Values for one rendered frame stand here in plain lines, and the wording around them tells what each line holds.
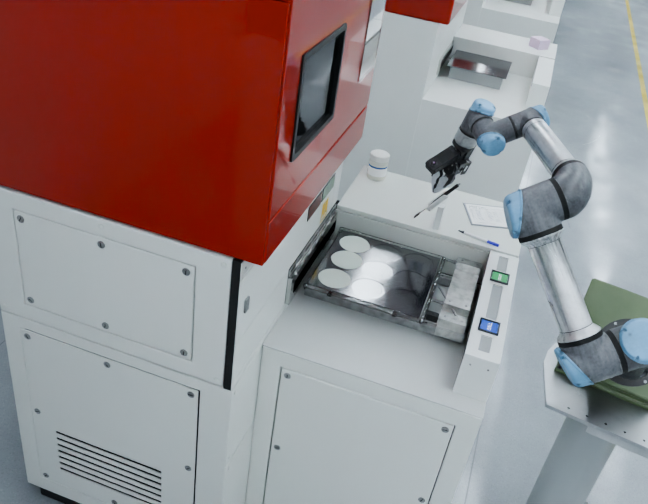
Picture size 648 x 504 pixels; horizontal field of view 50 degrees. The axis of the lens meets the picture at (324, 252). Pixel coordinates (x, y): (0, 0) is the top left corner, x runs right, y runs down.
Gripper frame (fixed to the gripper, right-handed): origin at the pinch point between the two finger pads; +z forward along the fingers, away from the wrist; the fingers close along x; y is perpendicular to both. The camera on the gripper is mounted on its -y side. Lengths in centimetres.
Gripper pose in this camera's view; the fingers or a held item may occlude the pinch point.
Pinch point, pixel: (433, 190)
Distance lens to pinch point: 241.1
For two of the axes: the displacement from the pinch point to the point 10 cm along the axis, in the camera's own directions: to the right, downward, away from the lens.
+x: -5.7, -6.8, 4.5
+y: 7.6, -2.2, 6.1
